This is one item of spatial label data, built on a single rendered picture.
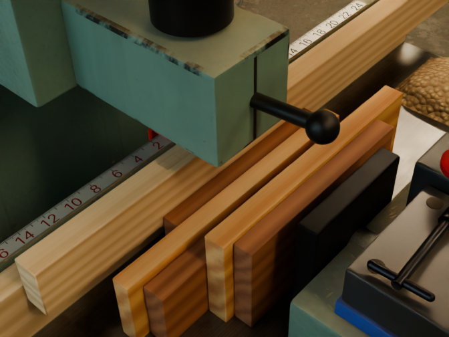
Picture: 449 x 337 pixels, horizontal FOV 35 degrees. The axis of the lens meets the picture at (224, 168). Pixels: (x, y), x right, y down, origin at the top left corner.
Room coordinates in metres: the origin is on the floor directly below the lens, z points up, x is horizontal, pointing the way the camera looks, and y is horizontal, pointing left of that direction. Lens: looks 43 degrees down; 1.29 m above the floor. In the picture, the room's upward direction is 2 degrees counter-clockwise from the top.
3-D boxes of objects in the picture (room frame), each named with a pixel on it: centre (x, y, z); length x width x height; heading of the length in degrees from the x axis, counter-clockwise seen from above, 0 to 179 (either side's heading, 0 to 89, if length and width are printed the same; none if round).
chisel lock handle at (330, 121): (0.32, -0.04, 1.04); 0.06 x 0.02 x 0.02; 47
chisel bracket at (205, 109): (0.39, 0.03, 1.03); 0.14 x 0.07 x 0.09; 47
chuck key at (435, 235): (0.25, -0.11, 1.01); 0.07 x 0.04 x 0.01; 139
